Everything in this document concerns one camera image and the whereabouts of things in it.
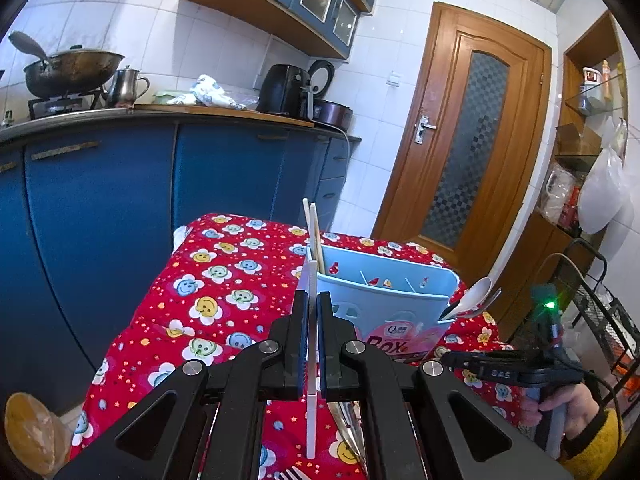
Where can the white chopstick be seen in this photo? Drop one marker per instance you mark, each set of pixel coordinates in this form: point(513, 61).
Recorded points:
point(311, 425)

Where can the gas stove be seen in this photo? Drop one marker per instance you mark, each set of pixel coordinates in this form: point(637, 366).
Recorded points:
point(55, 106)

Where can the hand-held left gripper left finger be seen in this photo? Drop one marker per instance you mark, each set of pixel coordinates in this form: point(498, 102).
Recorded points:
point(301, 350)

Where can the steel kettle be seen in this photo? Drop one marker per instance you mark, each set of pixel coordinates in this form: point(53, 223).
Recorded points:
point(125, 87)

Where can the red floral tablecloth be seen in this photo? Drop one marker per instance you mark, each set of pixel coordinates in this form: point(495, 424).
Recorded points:
point(200, 285)

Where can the wooden chopstick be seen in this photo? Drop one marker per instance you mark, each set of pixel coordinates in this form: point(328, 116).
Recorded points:
point(316, 240)

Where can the wooden door with glass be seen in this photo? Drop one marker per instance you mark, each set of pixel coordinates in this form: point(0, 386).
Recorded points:
point(450, 85)

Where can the steel wok with spatula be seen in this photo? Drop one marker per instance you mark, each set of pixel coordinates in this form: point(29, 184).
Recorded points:
point(75, 70)

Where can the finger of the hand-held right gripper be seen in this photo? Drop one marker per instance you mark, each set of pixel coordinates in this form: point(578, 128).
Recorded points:
point(462, 362)

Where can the silver metal utensil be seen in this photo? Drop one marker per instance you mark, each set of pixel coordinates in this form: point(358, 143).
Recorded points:
point(347, 430)

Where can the blue base cabinets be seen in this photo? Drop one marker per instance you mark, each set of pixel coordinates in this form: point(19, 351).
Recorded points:
point(100, 210)

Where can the person's right forearm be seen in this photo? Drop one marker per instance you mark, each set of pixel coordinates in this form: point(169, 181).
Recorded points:
point(600, 445)

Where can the orange bottle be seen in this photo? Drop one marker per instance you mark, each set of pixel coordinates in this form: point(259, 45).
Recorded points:
point(606, 82)

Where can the black spoon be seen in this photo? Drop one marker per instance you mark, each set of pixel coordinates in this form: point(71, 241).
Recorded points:
point(449, 314)

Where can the black rice cooker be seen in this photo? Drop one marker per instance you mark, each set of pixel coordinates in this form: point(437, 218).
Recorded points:
point(332, 112)

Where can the black air fryer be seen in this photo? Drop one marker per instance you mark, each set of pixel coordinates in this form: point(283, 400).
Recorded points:
point(280, 90)

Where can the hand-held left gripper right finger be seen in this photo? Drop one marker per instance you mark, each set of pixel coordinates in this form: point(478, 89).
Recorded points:
point(325, 350)

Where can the wooden wall shelf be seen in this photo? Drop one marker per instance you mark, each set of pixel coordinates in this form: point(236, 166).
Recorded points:
point(570, 80)

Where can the white patterned cloth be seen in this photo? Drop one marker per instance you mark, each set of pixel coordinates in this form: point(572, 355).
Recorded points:
point(215, 92)

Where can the white wall switch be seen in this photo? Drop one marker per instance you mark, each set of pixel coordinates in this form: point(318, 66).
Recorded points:
point(394, 80)

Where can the person's right hand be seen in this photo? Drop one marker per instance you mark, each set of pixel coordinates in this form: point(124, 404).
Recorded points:
point(575, 405)

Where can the light blue utensil box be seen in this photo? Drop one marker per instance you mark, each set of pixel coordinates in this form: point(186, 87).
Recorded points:
point(380, 310)

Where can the white plastic spoon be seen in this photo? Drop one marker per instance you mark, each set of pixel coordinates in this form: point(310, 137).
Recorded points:
point(475, 292)

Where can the clear plastic bags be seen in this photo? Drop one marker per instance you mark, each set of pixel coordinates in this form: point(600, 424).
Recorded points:
point(560, 200)

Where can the white plastic bag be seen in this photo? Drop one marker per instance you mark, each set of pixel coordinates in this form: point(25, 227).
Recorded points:
point(600, 195)

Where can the round tan object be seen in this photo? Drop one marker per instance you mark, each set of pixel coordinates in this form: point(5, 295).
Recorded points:
point(32, 435)

